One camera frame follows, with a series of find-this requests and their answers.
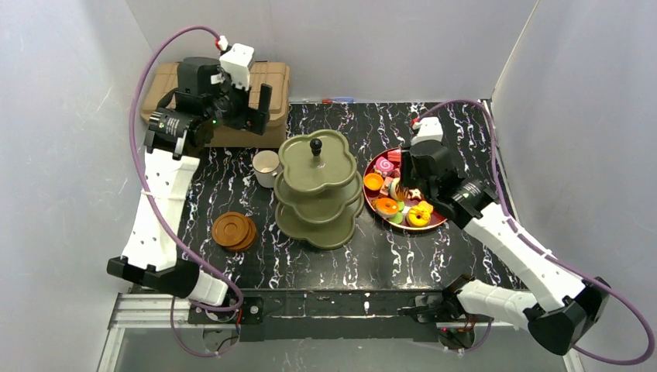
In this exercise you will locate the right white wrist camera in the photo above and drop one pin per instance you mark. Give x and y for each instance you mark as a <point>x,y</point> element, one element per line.
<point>428,128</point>

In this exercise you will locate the pink swirl roll cake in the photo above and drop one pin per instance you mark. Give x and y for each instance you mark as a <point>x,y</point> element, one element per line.
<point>383,167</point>

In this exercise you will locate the yellow frosted donut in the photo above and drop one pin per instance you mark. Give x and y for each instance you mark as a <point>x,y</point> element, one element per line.
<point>418,216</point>

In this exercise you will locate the green three-tier dessert stand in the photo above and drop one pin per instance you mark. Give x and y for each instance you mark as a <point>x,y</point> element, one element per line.
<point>319,192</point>

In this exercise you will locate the brown wooden coaster stack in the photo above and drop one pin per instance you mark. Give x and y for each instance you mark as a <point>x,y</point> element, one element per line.
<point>234,232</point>

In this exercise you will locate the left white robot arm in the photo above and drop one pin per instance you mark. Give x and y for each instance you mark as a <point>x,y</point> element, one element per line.
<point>150,256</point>

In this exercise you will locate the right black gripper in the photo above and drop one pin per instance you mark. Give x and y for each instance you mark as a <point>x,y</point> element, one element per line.
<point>417,181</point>

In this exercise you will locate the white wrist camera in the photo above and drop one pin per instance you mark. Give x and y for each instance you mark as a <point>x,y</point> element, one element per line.
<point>236,60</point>
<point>428,128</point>

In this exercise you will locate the dark red round tray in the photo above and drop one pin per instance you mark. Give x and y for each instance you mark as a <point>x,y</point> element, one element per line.
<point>399,221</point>

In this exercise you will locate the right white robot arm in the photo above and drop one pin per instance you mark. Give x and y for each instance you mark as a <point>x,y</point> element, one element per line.
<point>558,307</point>

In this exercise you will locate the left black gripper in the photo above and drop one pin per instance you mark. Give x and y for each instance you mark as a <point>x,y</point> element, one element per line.
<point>245,114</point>

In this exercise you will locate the star shaped cookie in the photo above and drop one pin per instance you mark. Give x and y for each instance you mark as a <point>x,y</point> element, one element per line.
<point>414,194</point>

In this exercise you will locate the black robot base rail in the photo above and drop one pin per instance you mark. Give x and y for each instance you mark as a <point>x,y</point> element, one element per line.
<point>418,315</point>

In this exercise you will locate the tan plastic toolbox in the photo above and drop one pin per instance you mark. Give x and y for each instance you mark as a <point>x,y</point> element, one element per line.
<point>159,104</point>

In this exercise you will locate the red blue pen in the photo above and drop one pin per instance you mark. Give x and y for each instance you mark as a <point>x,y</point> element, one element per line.
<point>338,100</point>

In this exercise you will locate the red layered cake slice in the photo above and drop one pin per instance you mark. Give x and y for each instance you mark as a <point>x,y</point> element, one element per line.
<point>394,155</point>

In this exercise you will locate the orange tart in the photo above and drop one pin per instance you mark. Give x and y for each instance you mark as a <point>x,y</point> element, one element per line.
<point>373,181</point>

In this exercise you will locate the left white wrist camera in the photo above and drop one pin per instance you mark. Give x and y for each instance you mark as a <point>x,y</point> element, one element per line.
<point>236,60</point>

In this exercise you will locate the orange glazed donut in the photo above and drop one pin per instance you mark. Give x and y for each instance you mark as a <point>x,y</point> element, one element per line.
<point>386,207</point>

